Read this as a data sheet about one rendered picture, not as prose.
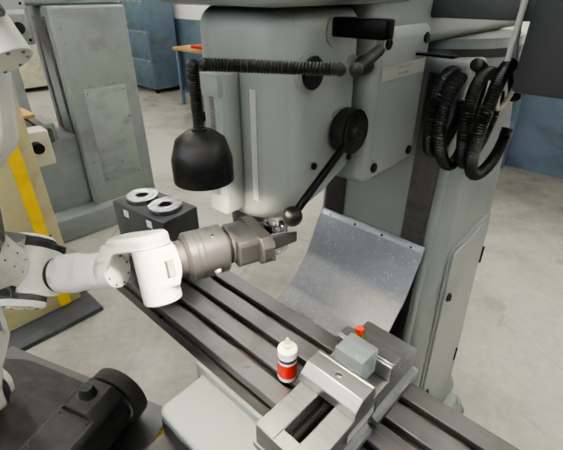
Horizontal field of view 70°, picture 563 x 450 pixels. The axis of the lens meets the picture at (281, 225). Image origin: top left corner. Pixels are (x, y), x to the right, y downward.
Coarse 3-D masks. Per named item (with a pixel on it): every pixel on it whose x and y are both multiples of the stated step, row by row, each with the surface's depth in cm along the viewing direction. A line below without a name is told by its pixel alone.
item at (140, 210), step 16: (144, 192) 117; (128, 208) 111; (144, 208) 111; (160, 208) 108; (176, 208) 108; (192, 208) 111; (128, 224) 115; (144, 224) 110; (160, 224) 105; (176, 224) 108; (192, 224) 113
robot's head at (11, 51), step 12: (0, 24) 46; (12, 24) 47; (0, 36) 46; (12, 36) 47; (0, 48) 46; (12, 48) 46; (24, 48) 48; (0, 60) 47; (12, 60) 49; (24, 60) 51; (0, 72) 50
